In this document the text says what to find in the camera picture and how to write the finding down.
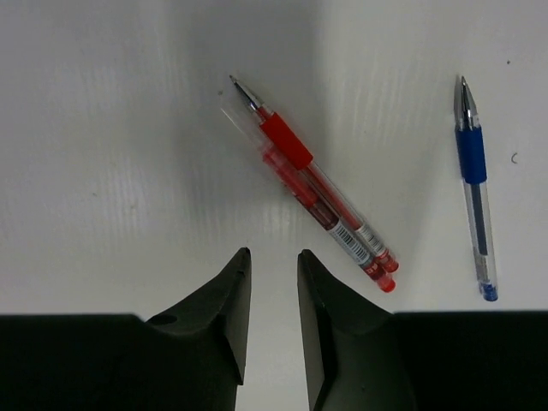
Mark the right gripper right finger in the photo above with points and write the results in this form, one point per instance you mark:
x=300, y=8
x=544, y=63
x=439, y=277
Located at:
x=360, y=357

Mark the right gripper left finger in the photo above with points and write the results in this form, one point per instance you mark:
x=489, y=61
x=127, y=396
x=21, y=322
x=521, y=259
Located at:
x=191, y=356

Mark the red retractable pen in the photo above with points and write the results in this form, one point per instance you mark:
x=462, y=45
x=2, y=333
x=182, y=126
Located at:
x=247, y=123

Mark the red grip gel pen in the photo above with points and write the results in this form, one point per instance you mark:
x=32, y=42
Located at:
x=278, y=132

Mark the blue ballpoint pen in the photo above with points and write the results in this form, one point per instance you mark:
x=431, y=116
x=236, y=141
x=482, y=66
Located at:
x=471, y=155

